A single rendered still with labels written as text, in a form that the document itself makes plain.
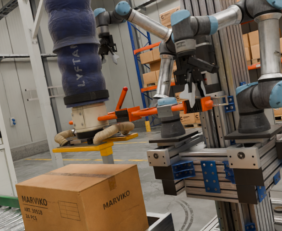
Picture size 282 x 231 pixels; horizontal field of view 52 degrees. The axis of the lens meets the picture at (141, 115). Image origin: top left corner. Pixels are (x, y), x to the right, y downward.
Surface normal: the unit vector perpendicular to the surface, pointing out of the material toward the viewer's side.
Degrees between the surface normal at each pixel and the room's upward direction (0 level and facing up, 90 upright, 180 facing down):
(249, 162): 90
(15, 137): 90
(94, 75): 75
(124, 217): 90
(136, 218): 90
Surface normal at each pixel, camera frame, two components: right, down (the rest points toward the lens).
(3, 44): 0.73, -0.10
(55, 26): -0.47, 0.16
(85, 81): 0.20, -0.18
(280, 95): 0.44, 0.11
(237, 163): -0.65, 0.17
